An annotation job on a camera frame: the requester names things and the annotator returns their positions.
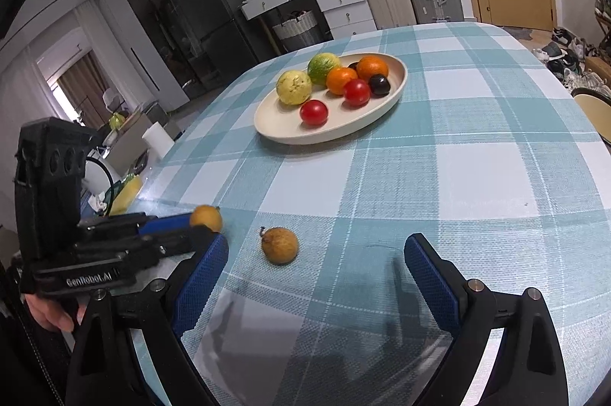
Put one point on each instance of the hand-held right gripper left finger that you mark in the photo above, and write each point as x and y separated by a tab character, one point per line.
200	277

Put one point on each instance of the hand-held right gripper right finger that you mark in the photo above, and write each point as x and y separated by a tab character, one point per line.
429	282

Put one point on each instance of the large orange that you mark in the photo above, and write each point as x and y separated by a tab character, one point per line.
340	80

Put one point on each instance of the shoe rack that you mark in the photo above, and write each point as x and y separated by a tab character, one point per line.
602	14

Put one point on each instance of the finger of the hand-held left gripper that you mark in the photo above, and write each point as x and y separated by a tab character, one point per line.
200	239
167	224

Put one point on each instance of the white curtain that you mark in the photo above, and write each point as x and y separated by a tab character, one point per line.
19	100

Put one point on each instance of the yellow green citrus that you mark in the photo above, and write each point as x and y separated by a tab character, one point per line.
294	87

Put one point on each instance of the doormat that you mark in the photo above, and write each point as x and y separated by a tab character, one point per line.
525	32

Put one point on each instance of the brown curtain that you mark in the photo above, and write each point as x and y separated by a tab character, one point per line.
83	83

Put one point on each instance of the flat cardboard box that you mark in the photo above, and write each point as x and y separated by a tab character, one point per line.
599	66

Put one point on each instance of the yellow sponge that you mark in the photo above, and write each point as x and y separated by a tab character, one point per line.
126	196

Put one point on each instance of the dark plum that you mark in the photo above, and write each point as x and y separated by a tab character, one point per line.
380	85

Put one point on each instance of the white desk with drawers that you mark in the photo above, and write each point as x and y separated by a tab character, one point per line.
341	2

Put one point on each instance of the paper towel roll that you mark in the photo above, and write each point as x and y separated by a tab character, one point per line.
158	141

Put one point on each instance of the small orange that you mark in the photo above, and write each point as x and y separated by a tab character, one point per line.
373	67

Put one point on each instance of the person's left hand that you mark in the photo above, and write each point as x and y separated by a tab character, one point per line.
52	313

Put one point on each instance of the white cabinet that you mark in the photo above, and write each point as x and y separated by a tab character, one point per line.
129	48

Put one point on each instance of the white air conditioner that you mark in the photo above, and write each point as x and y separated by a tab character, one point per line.
64	45

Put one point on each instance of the brown longan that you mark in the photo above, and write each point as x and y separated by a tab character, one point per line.
206	217
279	246

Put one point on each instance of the pile of shoes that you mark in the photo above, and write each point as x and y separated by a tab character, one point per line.
568	57

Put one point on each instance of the red tomato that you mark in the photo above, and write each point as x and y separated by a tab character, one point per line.
313	112
356	92

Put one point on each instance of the woven basket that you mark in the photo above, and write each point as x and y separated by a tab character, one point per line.
295	31

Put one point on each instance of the teal checkered tablecloth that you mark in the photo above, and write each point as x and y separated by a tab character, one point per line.
429	196

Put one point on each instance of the grey refrigerator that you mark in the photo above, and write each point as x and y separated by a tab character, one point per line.
215	5

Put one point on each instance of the cream oval plate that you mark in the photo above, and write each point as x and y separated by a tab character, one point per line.
296	131

